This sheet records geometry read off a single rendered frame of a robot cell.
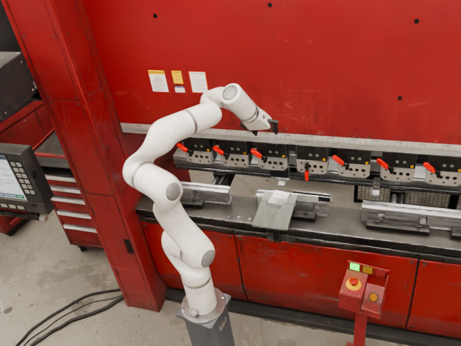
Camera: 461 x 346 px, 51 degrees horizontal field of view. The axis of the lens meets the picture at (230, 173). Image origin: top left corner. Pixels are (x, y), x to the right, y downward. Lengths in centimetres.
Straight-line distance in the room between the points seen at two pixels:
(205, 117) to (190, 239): 44
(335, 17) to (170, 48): 75
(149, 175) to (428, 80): 119
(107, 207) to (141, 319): 97
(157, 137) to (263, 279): 162
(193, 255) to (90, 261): 224
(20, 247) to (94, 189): 171
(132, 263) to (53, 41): 145
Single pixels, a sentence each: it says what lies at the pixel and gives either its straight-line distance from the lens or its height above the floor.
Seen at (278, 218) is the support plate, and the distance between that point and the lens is 244.
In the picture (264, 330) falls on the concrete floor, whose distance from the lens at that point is 323.
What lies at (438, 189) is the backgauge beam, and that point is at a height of 91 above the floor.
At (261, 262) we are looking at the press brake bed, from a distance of 282.
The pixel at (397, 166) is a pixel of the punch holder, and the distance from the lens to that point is 235.
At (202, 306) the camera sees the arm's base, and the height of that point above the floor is 107.
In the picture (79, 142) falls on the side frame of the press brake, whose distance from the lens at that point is 256.
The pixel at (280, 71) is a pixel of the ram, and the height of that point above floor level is 173.
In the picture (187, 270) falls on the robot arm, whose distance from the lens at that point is 192.
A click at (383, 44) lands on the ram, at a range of 204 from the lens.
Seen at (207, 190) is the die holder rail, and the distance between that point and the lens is 271.
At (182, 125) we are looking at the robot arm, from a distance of 153.
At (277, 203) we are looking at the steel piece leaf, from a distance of 252.
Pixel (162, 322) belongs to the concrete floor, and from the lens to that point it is 339.
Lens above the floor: 269
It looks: 38 degrees down
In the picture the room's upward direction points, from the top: 9 degrees counter-clockwise
